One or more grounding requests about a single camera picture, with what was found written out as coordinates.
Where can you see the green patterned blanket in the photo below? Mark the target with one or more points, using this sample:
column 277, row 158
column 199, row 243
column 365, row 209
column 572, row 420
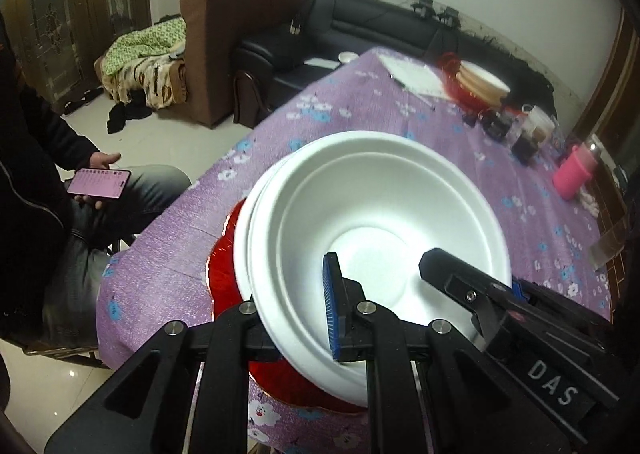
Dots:
column 145, row 41

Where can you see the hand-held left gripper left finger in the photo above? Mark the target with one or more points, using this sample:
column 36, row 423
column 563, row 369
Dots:
column 250, row 334

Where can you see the black power adapter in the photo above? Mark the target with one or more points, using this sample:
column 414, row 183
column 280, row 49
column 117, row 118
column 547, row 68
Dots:
column 423, row 6
column 450, row 16

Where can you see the bottle with pink sleeve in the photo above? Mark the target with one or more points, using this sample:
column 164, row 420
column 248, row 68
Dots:
column 572, row 179

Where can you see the smartphone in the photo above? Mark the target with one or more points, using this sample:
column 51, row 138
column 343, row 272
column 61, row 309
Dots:
column 100, row 181

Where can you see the black leather sofa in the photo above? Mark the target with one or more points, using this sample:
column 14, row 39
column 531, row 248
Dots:
column 360, row 24

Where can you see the stacked cream bowl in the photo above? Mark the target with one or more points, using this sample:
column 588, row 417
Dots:
column 482, row 74

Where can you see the small white dish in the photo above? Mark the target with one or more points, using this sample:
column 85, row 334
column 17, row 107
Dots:
column 348, row 57

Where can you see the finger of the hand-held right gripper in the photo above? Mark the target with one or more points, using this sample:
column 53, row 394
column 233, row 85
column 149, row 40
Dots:
column 465, row 284
column 550, row 306

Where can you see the dark carved wooden furniture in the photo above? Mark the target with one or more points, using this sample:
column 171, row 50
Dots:
column 612, row 204

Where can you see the white crumpled tissue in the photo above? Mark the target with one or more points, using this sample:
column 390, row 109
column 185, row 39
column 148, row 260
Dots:
column 590, row 203

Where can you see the purple floral tablecloth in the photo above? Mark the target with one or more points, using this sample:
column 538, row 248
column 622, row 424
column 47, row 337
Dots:
column 210, row 194

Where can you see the white sheet on sofa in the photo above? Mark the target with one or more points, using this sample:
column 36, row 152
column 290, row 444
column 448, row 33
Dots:
column 321, row 64

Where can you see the white plastic cup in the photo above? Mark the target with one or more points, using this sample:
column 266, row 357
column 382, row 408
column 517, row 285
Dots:
column 540, row 121

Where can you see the dark clothes pile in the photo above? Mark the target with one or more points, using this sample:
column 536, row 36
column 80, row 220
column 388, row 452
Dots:
column 127, row 116

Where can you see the brown armchair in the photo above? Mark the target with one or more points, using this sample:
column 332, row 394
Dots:
column 220, row 44

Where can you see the black slipper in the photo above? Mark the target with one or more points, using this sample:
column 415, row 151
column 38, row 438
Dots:
column 93, row 94
column 73, row 107

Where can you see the small black plug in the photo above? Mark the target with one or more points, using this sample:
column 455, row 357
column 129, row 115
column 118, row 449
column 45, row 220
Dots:
column 468, row 120

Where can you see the white paper sheet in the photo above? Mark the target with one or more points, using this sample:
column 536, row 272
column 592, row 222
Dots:
column 415, row 74

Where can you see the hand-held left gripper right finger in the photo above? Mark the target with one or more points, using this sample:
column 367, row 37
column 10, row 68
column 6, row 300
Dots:
column 331, row 314

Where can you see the wooden door frame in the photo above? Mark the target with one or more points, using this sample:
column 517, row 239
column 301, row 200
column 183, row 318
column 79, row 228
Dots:
column 615, row 84

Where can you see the wooden glass-door cabinet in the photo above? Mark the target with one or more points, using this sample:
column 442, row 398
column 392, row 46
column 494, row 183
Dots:
column 65, row 9

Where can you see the black pen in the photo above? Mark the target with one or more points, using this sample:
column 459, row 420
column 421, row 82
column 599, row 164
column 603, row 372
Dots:
column 412, row 91

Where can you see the stacked beige bowl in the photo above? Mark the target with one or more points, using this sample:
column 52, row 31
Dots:
column 480, row 90

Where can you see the large red plastic plate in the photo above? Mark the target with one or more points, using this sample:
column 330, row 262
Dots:
column 225, row 274

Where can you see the clear plastic sheet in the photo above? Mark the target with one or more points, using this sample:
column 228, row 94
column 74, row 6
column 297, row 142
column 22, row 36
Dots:
column 607, row 244

